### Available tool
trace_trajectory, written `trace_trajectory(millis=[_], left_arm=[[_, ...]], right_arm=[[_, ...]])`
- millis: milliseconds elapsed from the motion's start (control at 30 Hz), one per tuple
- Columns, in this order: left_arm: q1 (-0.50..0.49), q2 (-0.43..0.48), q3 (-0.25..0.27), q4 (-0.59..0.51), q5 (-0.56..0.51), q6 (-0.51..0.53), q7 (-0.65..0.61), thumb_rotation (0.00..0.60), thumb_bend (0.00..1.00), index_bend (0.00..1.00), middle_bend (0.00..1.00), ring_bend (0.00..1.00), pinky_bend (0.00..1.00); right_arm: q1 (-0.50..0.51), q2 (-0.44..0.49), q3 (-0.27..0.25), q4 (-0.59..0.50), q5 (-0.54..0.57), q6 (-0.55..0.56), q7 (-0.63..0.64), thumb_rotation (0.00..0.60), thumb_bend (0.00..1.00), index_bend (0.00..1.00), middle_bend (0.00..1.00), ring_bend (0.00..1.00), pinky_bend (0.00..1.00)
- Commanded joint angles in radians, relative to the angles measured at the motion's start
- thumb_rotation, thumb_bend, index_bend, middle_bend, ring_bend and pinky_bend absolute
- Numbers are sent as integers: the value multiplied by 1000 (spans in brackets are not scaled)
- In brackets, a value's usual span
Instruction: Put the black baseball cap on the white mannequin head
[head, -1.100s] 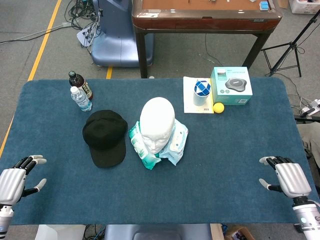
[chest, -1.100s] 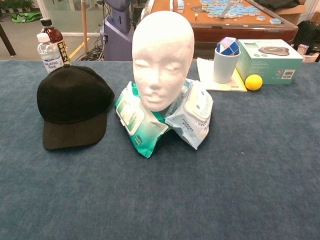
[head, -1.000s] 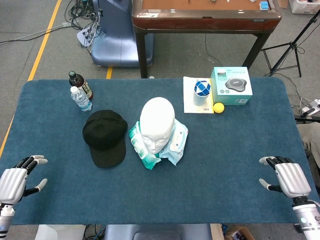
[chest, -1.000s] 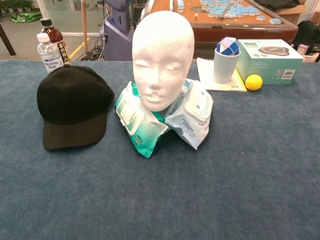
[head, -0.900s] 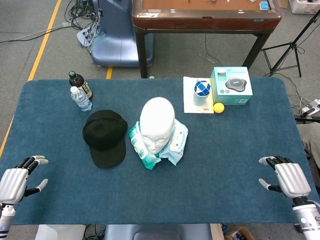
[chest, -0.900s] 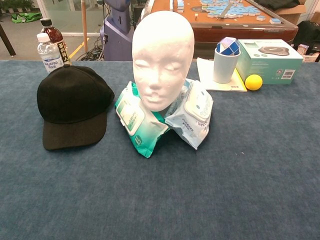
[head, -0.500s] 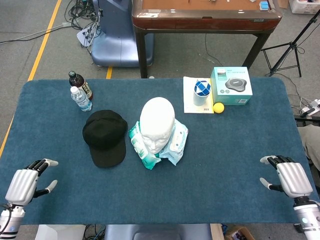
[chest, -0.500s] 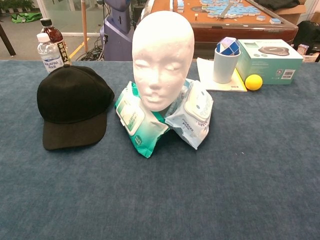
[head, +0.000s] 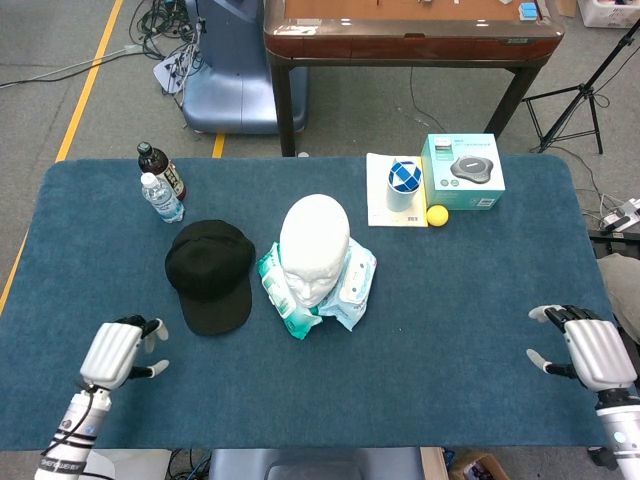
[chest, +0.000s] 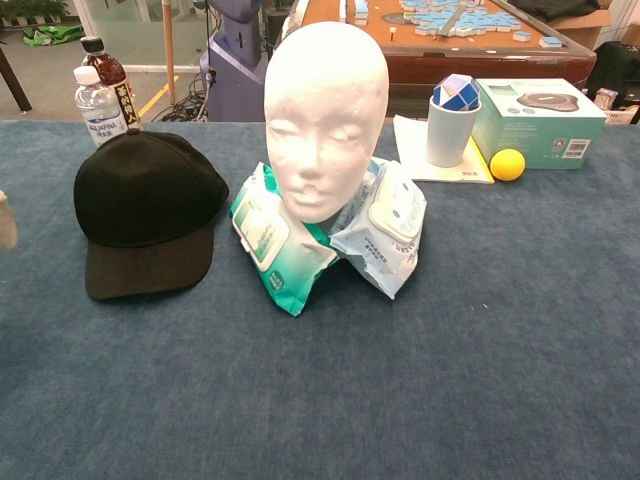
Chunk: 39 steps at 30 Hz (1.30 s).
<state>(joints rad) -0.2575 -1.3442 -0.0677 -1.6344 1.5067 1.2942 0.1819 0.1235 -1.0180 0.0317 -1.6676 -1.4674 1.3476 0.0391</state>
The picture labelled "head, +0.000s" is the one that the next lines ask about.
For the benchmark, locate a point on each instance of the brown cardboard carton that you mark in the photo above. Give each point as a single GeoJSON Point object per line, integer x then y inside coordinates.
{"type": "Point", "coordinates": [566, 6]}

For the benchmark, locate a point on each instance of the white socket board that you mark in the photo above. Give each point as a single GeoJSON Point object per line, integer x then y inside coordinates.
{"type": "Point", "coordinates": [167, 72]}

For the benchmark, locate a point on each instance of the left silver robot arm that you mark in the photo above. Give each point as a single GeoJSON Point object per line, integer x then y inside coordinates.
{"type": "Point", "coordinates": [70, 435]}

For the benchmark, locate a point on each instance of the brown mahjong table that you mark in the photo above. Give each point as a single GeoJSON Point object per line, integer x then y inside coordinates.
{"type": "Point", "coordinates": [400, 40]}

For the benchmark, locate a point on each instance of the white foam mannequin head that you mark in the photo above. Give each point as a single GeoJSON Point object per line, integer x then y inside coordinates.
{"type": "Point", "coordinates": [312, 240]}

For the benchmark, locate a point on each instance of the light blue cup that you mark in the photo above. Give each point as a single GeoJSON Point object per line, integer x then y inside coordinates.
{"type": "Point", "coordinates": [400, 200]}

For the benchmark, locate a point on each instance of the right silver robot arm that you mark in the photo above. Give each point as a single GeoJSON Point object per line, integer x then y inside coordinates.
{"type": "Point", "coordinates": [620, 435]}

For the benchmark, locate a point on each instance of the blue white snake puzzle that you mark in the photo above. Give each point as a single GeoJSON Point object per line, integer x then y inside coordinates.
{"type": "Point", "coordinates": [405, 175]}

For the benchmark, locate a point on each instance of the blue table carpet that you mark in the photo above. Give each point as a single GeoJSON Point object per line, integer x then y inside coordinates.
{"type": "Point", "coordinates": [320, 390]}

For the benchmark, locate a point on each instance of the green wet wipes pack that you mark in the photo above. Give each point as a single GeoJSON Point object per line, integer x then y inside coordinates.
{"type": "Point", "coordinates": [272, 285]}

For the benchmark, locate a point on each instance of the clear water bottle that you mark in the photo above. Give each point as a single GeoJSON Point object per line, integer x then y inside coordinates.
{"type": "Point", "coordinates": [162, 200]}

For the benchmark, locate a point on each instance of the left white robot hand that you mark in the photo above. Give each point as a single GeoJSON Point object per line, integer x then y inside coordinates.
{"type": "Point", "coordinates": [107, 352]}

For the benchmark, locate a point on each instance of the grey cushion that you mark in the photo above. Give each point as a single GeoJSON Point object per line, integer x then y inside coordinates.
{"type": "Point", "coordinates": [622, 290]}

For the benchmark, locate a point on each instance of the black tripod stand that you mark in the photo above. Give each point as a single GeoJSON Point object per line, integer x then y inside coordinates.
{"type": "Point", "coordinates": [587, 95]}

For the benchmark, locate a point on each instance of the white book yellow edge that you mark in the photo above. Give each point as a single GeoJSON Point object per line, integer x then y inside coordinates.
{"type": "Point", "coordinates": [377, 200]}

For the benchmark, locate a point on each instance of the white power strip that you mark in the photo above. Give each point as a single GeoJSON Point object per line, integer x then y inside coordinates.
{"type": "Point", "coordinates": [622, 212]}

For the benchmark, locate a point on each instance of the teal speaker box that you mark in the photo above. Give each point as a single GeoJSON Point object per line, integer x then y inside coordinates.
{"type": "Point", "coordinates": [465, 170]}

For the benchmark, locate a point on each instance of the white plastic crate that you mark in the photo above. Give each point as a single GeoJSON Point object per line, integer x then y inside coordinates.
{"type": "Point", "coordinates": [607, 12]}

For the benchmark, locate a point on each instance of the dark tea bottle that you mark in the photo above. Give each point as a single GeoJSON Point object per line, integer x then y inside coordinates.
{"type": "Point", "coordinates": [162, 167]}

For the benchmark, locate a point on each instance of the yellow ball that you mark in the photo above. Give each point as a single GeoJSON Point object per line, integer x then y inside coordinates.
{"type": "Point", "coordinates": [437, 215]}

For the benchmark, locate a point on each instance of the black cap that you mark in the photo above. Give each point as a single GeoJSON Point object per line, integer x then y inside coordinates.
{"type": "Point", "coordinates": [210, 270]}

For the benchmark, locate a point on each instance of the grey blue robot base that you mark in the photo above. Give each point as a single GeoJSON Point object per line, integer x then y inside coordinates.
{"type": "Point", "coordinates": [315, 465]}

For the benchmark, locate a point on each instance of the light blue wet wipes pack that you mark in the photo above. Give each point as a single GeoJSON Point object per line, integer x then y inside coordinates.
{"type": "Point", "coordinates": [357, 280]}

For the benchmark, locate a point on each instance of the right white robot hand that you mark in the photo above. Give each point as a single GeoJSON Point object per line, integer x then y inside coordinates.
{"type": "Point", "coordinates": [597, 350]}

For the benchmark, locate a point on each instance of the open cardboard box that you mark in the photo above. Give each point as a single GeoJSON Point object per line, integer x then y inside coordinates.
{"type": "Point", "coordinates": [480, 467]}

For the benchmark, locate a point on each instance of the blue machine base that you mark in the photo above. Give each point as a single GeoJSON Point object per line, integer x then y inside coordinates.
{"type": "Point", "coordinates": [230, 95]}

